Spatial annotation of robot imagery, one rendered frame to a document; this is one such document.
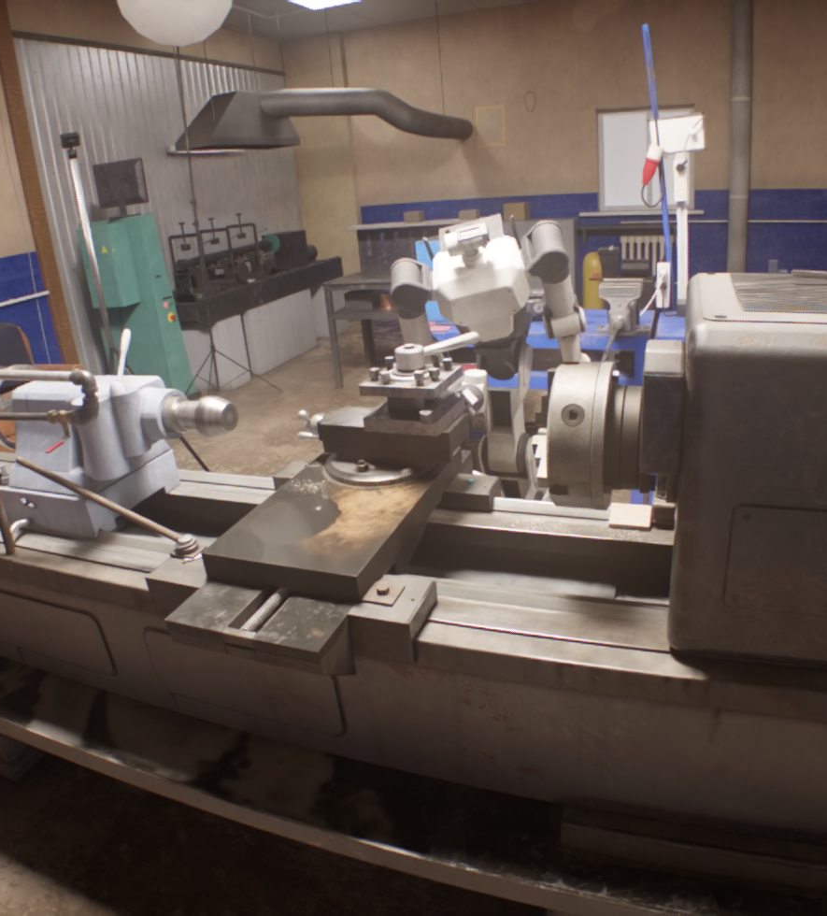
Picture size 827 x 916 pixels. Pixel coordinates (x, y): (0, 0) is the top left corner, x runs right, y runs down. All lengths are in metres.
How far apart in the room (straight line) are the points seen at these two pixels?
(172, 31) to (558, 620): 4.45
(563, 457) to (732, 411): 0.30
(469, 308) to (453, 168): 6.61
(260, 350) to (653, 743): 5.44
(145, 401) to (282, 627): 0.65
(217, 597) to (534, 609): 0.55
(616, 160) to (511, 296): 6.54
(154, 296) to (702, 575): 4.97
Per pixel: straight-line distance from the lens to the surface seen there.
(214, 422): 1.46
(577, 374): 1.12
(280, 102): 6.71
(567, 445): 1.07
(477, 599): 1.20
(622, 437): 1.09
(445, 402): 1.40
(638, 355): 2.93
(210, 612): 1.22
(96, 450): 1.56
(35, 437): 1.79
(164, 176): 7.31
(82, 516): 1.67
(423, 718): 1.29
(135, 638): 1.60
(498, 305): 2.02
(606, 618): 1.16
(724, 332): 0.90
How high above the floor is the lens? 1.52
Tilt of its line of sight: 22 degrees down
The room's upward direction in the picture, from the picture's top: 5 degrees counter-clockwise
